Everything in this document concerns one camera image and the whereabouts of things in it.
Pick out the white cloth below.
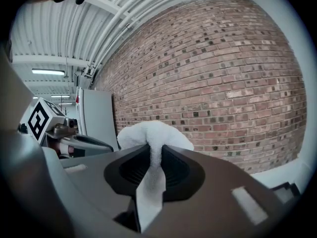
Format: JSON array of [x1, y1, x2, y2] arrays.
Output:
[[117, 119, 195, 234]]

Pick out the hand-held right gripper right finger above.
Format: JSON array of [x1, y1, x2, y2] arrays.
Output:
[[148, 144, 293, 238]]

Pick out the white ceiling pipes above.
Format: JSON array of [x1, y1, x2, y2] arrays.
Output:
[[83, 0, 237, 78]]

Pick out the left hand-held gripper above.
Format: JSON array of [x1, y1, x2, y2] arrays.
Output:
[[18, 97, 115, 157]]

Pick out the grey partition panel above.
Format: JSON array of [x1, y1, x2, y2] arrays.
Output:
[[82, 87, 120, 150]]

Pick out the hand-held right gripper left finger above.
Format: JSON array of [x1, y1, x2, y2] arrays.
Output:
[[59, 144, 152, 238]]

